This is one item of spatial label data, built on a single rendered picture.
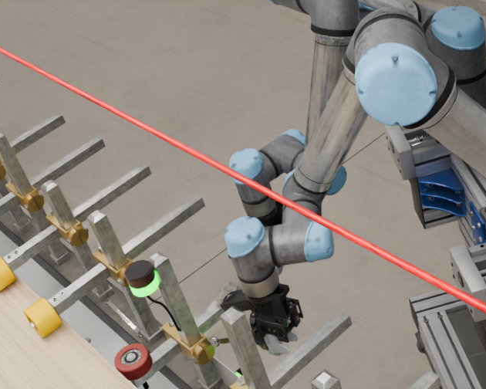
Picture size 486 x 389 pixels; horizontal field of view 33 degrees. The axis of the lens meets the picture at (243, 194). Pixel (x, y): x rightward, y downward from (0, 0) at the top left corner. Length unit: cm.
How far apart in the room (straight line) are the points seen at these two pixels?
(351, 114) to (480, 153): 24
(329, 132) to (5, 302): 105
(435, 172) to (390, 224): 125
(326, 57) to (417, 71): 48
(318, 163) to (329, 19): 31
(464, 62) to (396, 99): 74
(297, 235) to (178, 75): 330
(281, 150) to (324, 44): 29
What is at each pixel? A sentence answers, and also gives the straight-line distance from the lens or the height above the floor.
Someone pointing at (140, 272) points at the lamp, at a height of 113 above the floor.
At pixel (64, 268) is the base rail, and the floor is 70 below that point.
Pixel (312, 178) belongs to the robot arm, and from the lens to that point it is 155.
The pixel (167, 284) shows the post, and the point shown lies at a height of 107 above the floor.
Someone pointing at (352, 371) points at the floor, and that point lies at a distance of 287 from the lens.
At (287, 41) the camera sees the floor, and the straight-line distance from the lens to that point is 474.
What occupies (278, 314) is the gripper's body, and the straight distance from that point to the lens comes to 163.
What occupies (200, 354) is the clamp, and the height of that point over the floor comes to 86.
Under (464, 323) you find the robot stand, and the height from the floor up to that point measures 21.
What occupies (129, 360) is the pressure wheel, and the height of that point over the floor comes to 91.
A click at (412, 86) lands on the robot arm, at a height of 155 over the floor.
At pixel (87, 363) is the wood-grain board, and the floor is 90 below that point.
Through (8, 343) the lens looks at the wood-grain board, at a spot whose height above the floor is 90.
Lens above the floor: 223
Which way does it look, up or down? 37 degrees down
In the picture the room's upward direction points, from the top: 18 degrees counter-clockwise
